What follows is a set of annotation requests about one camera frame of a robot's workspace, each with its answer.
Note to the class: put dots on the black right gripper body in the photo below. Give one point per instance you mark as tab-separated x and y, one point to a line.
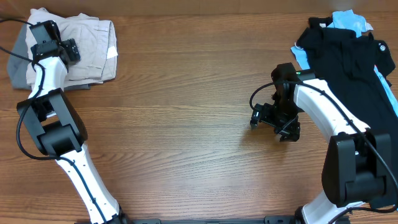
279	116

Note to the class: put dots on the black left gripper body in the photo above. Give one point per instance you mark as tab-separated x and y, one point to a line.
72	49

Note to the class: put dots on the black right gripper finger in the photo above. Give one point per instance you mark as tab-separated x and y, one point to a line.
290	131
256	116

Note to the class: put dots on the beige shorts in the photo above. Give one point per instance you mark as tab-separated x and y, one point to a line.
96	43

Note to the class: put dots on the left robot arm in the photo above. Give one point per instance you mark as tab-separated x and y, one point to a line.
56	128

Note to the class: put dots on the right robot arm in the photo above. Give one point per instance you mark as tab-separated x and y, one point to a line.
357	168

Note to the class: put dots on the folded grey shorts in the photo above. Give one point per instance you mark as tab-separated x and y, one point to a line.
18	62

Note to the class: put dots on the black shirt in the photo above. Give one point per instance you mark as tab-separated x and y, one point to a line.
349	62

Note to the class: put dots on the light blue shirt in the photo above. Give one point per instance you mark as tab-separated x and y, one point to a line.
344	20

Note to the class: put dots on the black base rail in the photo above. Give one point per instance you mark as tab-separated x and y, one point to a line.
211	221

